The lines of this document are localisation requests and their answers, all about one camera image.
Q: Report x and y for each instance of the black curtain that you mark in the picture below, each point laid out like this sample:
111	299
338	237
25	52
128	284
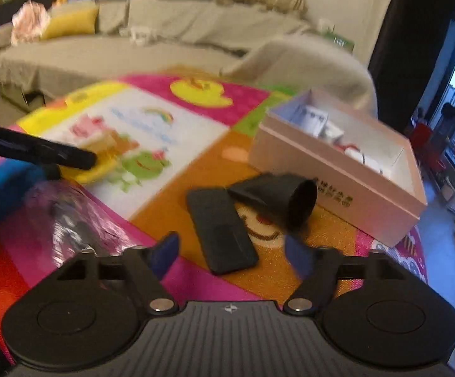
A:
405	56

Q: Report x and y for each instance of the clear plastic bag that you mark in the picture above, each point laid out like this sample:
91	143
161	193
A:
67	222

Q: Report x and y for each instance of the yellow cushion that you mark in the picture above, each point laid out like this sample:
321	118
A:
80	22

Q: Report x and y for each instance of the black cone cup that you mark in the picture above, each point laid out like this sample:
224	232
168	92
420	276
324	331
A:
288	199

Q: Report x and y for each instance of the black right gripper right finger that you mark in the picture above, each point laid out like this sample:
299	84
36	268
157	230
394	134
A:
317	268

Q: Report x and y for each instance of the white battery case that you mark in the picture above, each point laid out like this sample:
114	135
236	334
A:
310	120

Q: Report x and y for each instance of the red bucket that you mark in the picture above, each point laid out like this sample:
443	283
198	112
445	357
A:
420	136

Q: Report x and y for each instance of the colourful cartoon play mat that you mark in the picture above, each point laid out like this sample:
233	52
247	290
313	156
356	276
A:
156	138

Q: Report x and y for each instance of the pink cardboard box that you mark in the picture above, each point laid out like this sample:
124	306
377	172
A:
384	197

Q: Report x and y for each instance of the white square charger block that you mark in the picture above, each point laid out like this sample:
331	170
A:
331	133

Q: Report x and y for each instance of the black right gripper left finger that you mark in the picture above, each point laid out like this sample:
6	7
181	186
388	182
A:
145	268

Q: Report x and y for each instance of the red lighter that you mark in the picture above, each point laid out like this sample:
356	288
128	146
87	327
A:
352	151

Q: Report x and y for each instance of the black rectangular case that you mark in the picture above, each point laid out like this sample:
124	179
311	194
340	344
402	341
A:
223	237

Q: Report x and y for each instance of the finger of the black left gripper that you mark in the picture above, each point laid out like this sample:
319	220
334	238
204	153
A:
27	148

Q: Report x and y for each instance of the beige covered sofa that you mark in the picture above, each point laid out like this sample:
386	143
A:
238	42

